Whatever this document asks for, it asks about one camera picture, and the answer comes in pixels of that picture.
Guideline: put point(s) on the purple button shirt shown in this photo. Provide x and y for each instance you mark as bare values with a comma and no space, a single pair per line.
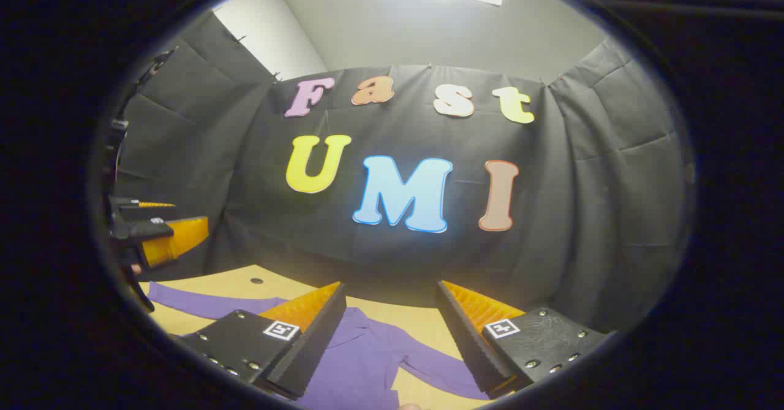
361,361

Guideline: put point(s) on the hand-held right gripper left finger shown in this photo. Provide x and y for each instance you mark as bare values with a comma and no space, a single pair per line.
312,349

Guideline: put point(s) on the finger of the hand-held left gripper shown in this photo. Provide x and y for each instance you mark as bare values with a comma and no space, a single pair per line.
177,238
131,203

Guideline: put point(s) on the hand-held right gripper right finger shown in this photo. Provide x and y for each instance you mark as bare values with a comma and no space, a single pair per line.
468,342

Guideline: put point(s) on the black backdrop cloth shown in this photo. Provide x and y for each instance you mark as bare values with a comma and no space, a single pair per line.
392,257

